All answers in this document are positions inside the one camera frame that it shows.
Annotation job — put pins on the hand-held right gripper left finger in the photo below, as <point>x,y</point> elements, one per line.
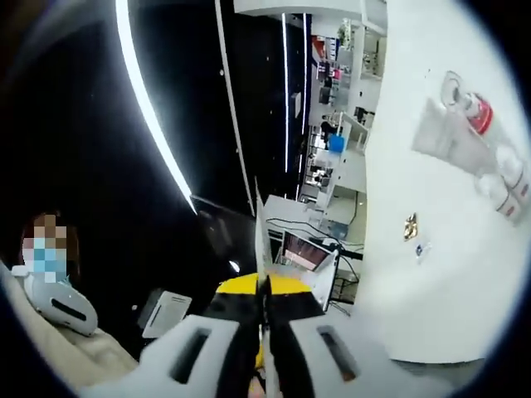
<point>224,331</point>

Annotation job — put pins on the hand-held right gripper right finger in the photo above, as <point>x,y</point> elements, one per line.
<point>298,331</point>

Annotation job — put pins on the green black skincare sachet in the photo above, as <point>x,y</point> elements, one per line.
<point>261,244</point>

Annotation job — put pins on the small clear skincare sachet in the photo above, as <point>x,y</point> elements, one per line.
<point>423,253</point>

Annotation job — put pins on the gold foil skincare sachet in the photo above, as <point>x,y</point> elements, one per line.
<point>410,227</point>

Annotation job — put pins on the white skincare bottle red collar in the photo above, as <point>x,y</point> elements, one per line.
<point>481,116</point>

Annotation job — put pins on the blue storage bin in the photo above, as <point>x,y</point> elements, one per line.
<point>336,143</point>

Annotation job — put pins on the background storage shelves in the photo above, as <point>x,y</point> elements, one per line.
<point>344,83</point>

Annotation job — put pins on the open laptop computer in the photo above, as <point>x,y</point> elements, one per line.
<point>307,250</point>

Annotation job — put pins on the person's beige printed shirt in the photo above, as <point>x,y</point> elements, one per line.
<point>83,360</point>

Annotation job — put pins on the white chest device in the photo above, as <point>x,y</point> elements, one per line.
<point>62,307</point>

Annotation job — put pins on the person's head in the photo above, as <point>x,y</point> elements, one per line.
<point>74,253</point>

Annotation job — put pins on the curved ceiling light strip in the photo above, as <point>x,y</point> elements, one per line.
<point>141,91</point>

